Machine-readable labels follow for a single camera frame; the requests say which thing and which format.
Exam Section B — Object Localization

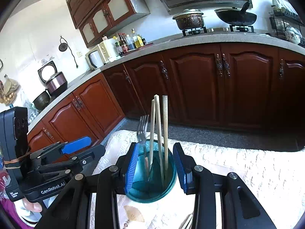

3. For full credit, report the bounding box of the person's left hand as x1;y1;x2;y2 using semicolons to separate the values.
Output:
22;198;42;213

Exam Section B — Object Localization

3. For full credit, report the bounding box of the floral white cup teal rim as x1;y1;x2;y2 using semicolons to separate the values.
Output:
127;139;177;203

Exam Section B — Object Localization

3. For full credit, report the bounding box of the white embossed tablecloth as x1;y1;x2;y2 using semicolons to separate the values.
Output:
89;129;305;229

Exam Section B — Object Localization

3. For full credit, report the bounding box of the dark round pot on counter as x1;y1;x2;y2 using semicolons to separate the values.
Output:
33;90;51;111

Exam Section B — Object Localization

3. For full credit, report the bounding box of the silver fork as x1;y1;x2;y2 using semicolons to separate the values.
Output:
136;115;149;177

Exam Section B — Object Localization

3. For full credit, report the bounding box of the silver rice cooker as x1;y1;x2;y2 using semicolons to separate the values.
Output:
38;61;68;98

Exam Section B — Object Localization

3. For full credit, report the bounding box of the bag of vegetables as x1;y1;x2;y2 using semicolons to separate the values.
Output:
1;75;20;106

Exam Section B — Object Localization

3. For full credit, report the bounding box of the cream microwave oven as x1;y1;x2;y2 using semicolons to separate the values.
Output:
85;38;119;70

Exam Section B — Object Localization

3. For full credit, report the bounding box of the dark sauce bottle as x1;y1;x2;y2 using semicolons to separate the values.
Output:
118;33;129;53

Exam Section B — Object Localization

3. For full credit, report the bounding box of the yellow oil bottle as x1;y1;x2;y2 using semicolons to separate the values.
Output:
132;29;144;49

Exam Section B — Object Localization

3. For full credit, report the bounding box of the stockpot with lid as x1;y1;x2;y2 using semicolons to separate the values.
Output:
172;9;204;31

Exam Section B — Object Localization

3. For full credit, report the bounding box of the gas stove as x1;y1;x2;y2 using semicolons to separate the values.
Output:
182;25;255;37

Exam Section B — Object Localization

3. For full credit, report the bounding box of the floral ceramic bowl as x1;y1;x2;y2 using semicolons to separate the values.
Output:
285;26;302;44

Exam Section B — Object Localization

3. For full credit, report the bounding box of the black wok with spatula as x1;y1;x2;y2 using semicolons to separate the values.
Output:
214;2;257;26

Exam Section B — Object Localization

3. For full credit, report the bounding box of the black dish rack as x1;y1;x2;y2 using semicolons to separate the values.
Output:
269;9;304;38

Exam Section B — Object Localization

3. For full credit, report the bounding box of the black camera box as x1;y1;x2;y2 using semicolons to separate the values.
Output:
1;106;31;170

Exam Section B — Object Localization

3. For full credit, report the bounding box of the black wall plug with cord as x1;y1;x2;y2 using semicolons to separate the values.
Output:
58;36;79;68

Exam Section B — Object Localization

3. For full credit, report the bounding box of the wooden upper wall cabinet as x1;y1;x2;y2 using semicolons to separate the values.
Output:
66;0;150;48

